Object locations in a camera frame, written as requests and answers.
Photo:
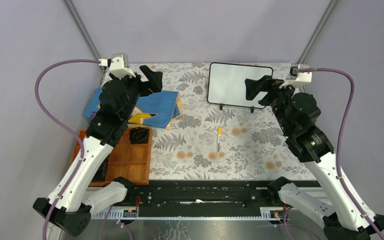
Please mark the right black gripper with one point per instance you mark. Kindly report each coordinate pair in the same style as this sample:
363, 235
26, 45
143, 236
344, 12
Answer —
266, 83

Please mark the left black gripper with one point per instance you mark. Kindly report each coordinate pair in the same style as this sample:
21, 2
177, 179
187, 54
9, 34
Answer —
153, 77

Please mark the black framed whiteboard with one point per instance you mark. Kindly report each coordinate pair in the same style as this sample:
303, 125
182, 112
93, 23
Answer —
226, 84

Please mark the white marker pen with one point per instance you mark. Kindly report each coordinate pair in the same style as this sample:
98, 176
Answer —
218, 143

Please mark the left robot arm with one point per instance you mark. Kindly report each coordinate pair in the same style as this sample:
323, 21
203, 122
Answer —
66, 206

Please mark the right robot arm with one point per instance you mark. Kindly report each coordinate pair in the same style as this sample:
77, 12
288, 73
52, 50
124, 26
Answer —
345, 216

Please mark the blue pikachu cloth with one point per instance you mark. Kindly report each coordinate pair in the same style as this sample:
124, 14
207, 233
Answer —
156, 110

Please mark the black item in tray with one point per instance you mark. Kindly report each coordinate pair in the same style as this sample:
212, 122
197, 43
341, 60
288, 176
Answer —
139, 135

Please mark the floral table mat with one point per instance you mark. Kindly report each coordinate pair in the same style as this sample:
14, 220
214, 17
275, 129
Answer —
252, 145

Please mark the wooden compartment tray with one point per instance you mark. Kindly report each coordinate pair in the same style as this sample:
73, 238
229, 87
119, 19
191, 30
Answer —
130, 161

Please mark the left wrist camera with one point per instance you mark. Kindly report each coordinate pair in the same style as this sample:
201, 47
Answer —
118, 65

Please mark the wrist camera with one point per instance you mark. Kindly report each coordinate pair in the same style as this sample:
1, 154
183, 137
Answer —
297, 78
118, 65

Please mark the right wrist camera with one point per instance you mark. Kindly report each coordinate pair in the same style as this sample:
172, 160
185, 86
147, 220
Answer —
297, 78

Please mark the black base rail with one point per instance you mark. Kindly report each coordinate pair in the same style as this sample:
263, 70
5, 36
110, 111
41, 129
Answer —
201, 198

